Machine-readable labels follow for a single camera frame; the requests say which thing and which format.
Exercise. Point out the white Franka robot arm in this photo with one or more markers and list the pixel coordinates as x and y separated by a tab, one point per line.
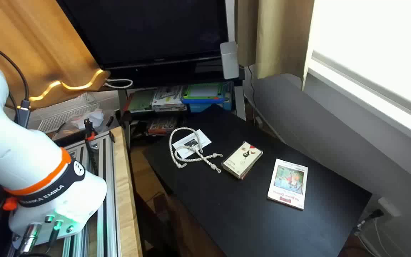
15	151

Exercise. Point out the small beige book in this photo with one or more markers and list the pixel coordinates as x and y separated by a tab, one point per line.
242	158

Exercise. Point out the white card with dark picture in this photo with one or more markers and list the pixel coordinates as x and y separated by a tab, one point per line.
192	141

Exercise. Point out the stacked media cases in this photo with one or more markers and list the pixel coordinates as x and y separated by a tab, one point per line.
162	125

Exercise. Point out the white colourful game box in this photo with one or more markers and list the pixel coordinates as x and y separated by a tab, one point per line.
169	97

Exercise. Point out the black television stand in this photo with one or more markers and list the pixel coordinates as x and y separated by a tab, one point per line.
168	78

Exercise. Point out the green flat box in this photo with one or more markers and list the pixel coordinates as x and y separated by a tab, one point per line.
142	100

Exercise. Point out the white box-shaped device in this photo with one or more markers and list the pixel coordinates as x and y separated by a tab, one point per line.
231	58

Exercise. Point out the wooden plank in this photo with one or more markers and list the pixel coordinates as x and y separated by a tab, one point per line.
126	199

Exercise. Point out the black flat screen television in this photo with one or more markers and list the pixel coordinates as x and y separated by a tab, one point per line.
149	28

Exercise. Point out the black red hand tool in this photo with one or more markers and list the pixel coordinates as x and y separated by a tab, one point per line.
91	137

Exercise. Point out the wide golden curtain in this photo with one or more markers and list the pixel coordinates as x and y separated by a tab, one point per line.
278	32

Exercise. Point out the crumpled white plastic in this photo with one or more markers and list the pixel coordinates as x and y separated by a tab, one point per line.
85	114

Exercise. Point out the golden wavy-edged drape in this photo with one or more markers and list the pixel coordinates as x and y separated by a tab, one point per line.
35	42

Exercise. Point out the aluminium rail frame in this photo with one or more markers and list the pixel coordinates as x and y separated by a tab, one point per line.
106	157

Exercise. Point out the white wall plug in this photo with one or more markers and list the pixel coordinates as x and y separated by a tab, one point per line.
389	207

